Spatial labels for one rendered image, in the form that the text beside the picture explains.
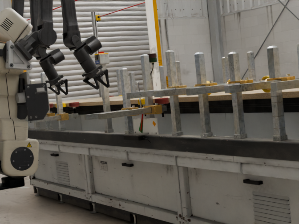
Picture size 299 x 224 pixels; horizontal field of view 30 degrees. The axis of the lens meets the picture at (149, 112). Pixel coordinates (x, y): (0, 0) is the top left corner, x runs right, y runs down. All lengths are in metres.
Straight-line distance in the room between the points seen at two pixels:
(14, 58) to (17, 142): 0.38
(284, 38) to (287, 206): 9.45
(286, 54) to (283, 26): 0.59
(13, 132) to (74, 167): 2.35
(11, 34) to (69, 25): 0.26
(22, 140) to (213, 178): 1.22
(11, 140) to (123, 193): 1.78
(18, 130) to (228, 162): 1.01
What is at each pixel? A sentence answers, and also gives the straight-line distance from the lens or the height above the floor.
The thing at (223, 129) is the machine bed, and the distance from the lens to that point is 3.05.
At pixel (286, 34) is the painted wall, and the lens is 12.09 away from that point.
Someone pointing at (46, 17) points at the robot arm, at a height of 1.32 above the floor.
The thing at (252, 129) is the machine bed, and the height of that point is 0.72.
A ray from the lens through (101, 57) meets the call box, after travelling 3.63.
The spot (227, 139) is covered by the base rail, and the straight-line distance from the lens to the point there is 2.67.
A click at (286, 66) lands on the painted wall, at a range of 12.13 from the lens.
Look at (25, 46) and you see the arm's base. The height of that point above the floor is 1.20.
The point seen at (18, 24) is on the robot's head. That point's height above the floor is 1.31.
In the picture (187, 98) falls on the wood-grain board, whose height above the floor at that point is 0.89.
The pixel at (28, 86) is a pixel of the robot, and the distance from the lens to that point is 2.49.
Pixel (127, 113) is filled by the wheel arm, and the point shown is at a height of 0.85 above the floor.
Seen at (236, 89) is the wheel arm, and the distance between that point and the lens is 2.23.
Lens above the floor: 1.00
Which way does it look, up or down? 3 degrees down
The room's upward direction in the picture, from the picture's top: 6 degrees counter-clockwise
